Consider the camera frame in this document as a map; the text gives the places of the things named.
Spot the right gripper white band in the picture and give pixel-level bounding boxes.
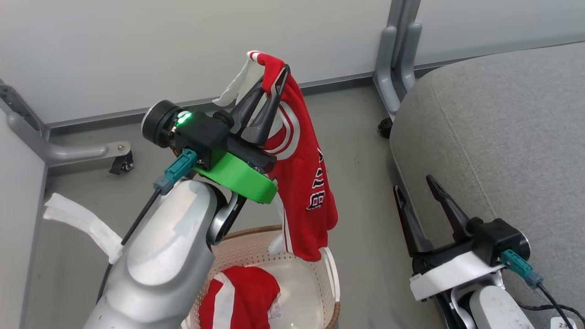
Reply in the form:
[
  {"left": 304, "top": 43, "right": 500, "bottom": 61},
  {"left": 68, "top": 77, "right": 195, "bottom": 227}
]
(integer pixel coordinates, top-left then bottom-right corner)
[{"left": 394, "top": 175, "right": 504, "bottom": 302}]

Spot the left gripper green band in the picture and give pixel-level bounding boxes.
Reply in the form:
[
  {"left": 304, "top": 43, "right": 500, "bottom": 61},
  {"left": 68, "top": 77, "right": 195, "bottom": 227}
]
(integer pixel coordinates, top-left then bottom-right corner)
[{"left": 142, "top": 64, "right": 291, "bottom": 204}]

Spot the red jersey with white trim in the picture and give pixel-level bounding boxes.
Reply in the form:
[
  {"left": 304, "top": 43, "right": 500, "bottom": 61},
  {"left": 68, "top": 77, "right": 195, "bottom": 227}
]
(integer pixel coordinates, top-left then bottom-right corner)
[{"left": 214, "top": 50, "right": 339, "bottom": 262}]

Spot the white perforated laundry basket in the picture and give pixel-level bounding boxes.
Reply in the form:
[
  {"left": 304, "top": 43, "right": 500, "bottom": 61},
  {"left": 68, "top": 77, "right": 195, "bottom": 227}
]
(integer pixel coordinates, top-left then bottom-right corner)
[{"left": 183, "top": 225, "right": 341, "bottom": 329}]

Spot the grey fabric sofa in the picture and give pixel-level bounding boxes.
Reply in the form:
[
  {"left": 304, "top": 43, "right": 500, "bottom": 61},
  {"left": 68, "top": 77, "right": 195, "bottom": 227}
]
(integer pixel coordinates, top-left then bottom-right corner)
[{"left": 389, "top": 42, "right": 585, "bottom": 329}]

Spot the black caster wheel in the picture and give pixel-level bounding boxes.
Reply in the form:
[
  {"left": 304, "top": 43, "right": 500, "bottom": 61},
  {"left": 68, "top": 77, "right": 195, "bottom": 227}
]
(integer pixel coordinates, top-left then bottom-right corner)
[{"left": 109, "top": 151, "right": 134, "bottom": 175}]

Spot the red and white striped garment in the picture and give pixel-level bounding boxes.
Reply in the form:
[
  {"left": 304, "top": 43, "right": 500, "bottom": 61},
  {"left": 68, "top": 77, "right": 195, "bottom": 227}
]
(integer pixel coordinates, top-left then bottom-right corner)
[{"left": 199, "top": 266, "right": 282, "bottom": 329}]

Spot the grey partition leg with bolt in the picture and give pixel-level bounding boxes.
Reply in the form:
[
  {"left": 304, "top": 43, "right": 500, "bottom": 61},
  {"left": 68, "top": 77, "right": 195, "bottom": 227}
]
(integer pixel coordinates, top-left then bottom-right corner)
[{"left": 0, "top": 82, "right": 132, "bottom": 168}]

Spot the left black cable teal plug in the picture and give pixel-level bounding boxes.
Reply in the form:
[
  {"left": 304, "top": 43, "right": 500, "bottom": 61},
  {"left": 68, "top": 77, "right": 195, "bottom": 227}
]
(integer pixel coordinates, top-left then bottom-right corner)
[{"left": 96, "top": 149, "right": 200, "bottom": 303}]

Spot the black cable teal plug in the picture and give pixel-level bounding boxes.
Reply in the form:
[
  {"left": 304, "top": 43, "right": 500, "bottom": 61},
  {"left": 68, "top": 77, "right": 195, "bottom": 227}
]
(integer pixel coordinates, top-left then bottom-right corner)
[
  {"left": 500, "top": 249, "right": 585, "bottom": 329},
  {"left": 96, "top": 149, "right": 200, "bottom": 303}
]

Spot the right black cable teal plug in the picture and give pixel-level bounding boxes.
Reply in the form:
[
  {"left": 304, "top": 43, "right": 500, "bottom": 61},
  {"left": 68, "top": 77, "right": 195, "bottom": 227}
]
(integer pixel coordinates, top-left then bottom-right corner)
[{"left": 500, "top": 249, "right": 585, "bottom": 329}]

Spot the grey partition post with feet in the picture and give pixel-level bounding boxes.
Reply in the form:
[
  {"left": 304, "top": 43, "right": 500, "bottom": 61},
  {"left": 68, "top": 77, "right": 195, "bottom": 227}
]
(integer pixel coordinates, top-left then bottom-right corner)
[{"left": 373, "top": 0, "right": 424, "bottom": 121}]

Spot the white strap on arm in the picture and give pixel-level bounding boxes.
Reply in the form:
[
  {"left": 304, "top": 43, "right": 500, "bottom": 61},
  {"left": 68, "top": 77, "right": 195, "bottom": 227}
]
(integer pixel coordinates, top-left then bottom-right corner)
[{"left": 43, "top": 193, "right": 124, "bottom": 265}]

